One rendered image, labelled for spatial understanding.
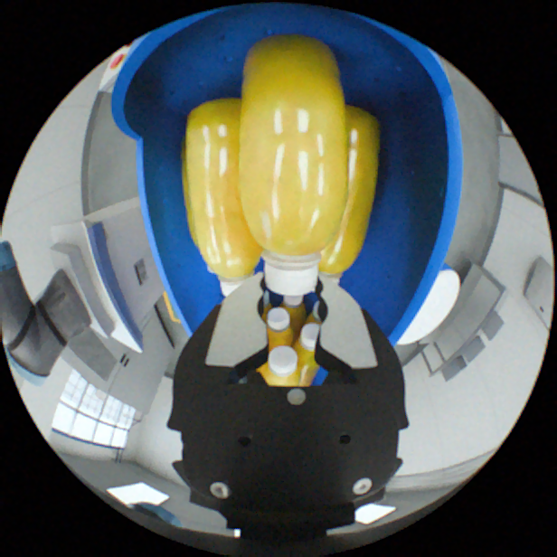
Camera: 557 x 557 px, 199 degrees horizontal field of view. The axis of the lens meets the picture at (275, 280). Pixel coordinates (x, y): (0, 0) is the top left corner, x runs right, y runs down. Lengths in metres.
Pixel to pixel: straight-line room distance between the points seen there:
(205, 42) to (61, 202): 2.73
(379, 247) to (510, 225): 3.47
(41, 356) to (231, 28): 0.46
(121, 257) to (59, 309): 0.18
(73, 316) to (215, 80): 0.42
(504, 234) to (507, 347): 1.67
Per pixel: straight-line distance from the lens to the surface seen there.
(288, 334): 0.30
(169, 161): 0.23
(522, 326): 3.33
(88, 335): 1.78
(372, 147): 0.15
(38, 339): 0.41
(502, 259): 3.47
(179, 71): 0.19
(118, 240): 0.35
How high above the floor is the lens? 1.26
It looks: 56 degrees down
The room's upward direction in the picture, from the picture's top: 175 degrees counter-clockwise
